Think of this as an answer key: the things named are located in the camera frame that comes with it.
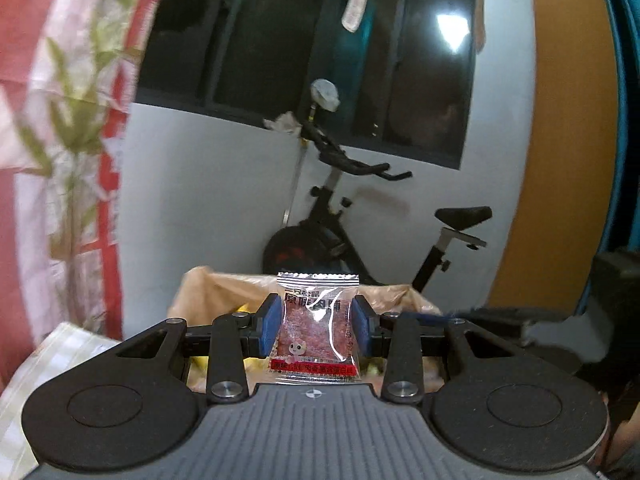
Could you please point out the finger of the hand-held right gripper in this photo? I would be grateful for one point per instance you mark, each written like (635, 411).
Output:
(480, 316)

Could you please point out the orange wooden door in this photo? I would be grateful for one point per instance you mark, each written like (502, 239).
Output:
(565, 160)

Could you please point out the clear plastic bag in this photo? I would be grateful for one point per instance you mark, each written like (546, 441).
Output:
(324, 94)

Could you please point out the yellow snack packet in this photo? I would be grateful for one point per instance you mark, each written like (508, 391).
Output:
(246, 308)

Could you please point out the cardboard box with plastic liner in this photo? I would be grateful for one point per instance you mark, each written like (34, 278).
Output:
(220, 290)

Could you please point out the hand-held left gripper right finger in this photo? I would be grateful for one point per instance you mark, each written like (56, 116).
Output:
(361, 325)

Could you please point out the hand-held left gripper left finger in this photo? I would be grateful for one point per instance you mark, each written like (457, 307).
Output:
(270, 325)

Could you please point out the crumpled white cloth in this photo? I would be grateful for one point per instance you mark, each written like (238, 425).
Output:
(284, 122)

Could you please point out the dark window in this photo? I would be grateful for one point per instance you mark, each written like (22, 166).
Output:
(250, 60)

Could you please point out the checked tablecloth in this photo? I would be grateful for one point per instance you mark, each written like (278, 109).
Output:
(45, 360)

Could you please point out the clear jerky packet red label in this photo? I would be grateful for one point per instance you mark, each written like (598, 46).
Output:
(312, 340)

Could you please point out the black exercise bike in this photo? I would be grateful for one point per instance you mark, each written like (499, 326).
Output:
(300, 255)

